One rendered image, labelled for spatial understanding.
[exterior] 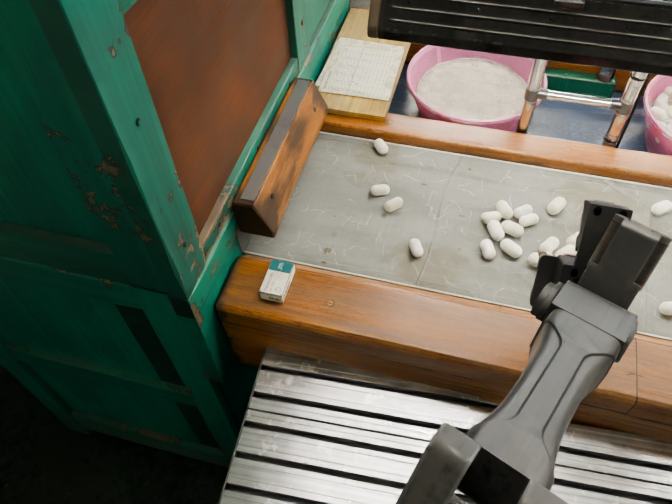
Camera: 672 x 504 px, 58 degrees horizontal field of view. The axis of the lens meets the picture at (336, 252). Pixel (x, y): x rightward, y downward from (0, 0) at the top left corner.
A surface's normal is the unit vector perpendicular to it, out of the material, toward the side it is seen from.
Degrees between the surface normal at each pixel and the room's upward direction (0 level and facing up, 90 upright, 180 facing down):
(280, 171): 67
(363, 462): 0
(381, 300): 0
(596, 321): 18
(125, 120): 90
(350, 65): 0
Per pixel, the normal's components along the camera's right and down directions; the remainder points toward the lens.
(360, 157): -0.04, -0.60
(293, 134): 0.87, -0.06
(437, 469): -0.47, 0.05
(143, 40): 0.96, 0.19
